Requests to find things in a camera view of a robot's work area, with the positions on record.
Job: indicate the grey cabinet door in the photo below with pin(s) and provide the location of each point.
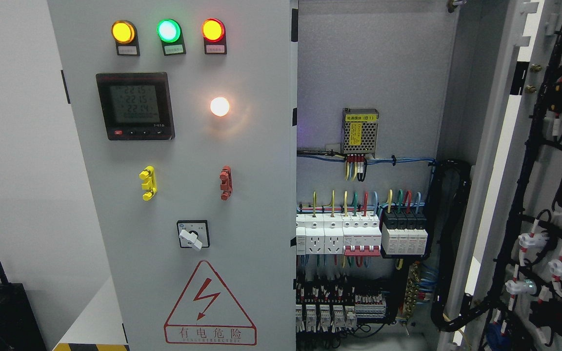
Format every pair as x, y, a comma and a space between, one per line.
249, 233
501, 284

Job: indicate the white socket breaker row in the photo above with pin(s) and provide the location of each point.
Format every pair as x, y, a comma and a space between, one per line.
319, 234

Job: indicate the metal mesh power supply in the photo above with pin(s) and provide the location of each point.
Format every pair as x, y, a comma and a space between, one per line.
360, 130

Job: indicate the white glowing indicator lamp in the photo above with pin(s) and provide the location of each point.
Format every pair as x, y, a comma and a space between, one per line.
220, 106

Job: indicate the black white surge protector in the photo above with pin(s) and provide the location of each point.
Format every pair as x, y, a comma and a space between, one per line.
403, 234

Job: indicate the relay terminal row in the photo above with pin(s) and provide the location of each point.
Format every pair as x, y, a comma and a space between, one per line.
333, 306

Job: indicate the red electric warning sticker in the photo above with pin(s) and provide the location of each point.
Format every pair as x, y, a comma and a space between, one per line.
208, 313

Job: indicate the red indicator lamp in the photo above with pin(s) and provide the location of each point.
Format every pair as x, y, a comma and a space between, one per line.
214, 36

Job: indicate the black digital power meter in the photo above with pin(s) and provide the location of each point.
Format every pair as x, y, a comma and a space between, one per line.
136, 106

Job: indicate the brass ground bar right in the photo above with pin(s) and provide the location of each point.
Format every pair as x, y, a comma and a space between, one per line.
411, 291

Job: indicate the green indicator lamp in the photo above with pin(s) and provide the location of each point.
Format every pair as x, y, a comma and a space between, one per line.
171, 37

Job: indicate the yellow indicator lamp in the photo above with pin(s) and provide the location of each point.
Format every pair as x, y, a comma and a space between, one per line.
125, 35

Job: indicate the black box at left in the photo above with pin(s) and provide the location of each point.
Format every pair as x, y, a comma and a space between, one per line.
18, 327

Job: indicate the red terminal post block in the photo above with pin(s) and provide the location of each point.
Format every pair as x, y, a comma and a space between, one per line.
226, 182

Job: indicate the red handle circuit breaker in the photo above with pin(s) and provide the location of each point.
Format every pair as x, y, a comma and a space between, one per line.
362, 236

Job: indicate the white rotary selector switch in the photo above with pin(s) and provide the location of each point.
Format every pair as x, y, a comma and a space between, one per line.
193, 234

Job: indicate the yellow terminal post block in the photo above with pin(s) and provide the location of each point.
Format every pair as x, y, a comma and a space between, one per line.
149, 184

